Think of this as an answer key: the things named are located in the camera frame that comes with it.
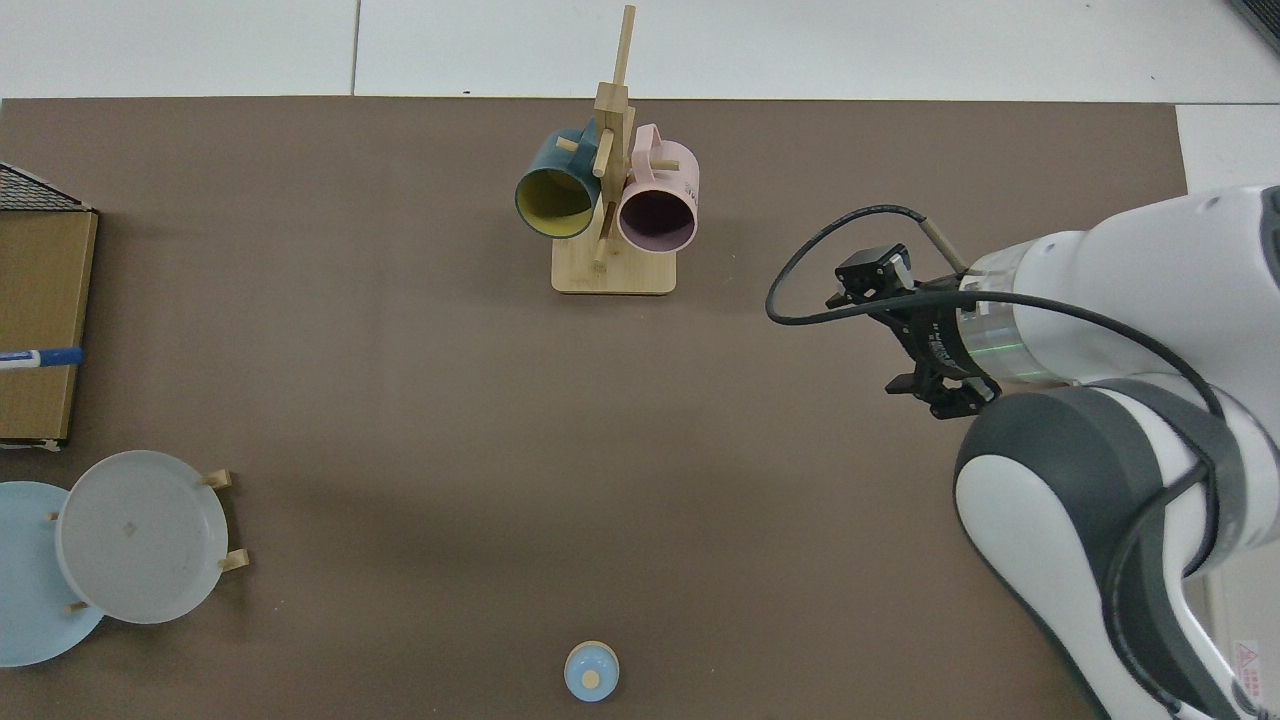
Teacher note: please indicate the blue and white marker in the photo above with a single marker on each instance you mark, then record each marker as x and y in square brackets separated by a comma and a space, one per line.
[55, 356]

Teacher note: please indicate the pink cup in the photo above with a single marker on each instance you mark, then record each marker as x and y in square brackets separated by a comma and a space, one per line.
[670, 180]

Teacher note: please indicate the wooden cup stand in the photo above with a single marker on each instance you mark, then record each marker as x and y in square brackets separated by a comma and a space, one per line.
[615, 275]

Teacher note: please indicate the dark teal cup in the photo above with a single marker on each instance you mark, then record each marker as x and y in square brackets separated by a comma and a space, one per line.
[540, 165]

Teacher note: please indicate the small blue round bell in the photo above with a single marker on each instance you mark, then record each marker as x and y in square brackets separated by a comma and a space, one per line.
[591, 672]

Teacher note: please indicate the brown table cloth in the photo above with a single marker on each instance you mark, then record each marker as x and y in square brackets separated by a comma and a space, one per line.
[400, 400]

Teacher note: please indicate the wooden plate rack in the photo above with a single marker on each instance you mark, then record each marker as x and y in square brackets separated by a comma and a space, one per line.
[238, 560]

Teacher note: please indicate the grey plate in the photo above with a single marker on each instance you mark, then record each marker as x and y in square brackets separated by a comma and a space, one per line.
[140, 540]

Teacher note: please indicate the light blue plate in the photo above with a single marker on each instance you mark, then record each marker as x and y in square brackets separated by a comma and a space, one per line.
[25, 600]

